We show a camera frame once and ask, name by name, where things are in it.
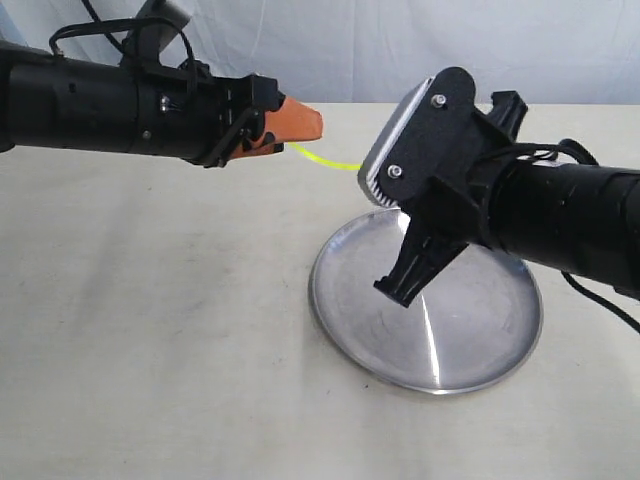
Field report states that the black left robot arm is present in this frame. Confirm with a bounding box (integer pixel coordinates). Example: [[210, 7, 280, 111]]
[[1, 42, 323, 168]]

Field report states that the round metal plate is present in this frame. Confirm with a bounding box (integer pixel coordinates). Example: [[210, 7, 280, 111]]
[[308, 209, 543, 395]]

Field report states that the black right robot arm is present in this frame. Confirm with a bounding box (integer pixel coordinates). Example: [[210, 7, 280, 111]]
[[375, 93, 639, 306]]

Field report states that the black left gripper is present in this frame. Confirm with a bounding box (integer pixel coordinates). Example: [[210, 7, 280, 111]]
[[134, 61, 323, 168]]

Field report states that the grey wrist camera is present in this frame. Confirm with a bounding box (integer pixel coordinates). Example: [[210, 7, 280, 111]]
[[358, 66, 479, 209], [118, 0, 195, 72]]

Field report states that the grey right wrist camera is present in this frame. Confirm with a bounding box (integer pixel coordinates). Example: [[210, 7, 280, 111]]
[[358, 66, 479, 209]]

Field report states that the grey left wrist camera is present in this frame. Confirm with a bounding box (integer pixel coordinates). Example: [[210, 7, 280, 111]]
[[118, 0, 195, 72]]

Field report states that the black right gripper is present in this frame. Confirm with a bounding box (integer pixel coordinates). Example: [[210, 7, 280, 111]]
[[374, 91, 527, 306]]

